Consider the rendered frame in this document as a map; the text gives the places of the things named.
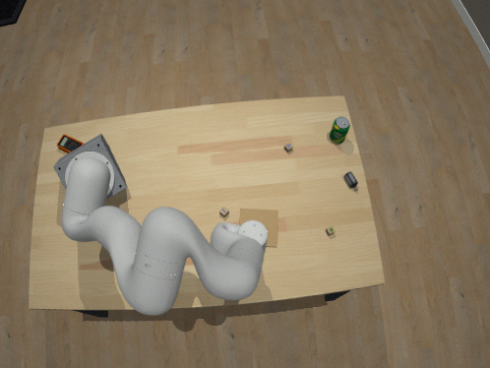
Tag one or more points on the orange and black multimeter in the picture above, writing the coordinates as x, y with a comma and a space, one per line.
68, 144

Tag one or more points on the green soda can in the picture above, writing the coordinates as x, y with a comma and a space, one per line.
339, 130

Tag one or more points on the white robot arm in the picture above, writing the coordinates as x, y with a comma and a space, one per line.
150, 282

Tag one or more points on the tan square mat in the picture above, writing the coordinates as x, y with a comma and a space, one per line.
269, 218

